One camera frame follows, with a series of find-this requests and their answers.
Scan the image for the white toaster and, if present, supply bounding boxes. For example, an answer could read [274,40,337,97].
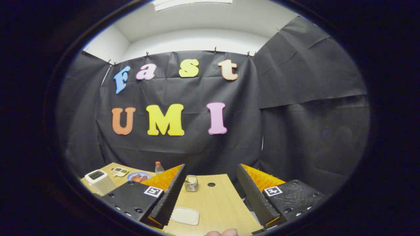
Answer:
[85,169,117,196]

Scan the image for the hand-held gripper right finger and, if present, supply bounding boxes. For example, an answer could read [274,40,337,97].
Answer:
[236,163,328,230]

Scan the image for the metal wire basket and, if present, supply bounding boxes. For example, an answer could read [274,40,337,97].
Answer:
[184,175,199,192]

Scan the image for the ceiling light panel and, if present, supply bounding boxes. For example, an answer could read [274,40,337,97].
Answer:
[153,0,233,12]

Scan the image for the blue plate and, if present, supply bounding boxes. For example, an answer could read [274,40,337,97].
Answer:
[127,172,151,182]

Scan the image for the small white rectangular plate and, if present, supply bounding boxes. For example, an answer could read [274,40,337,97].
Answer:
[170,207,200,226]

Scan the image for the black backdrop cloth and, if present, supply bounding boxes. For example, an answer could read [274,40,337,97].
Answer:
[56,16,370,197]

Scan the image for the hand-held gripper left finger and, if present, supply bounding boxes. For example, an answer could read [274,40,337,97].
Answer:
[100,164,186,229]

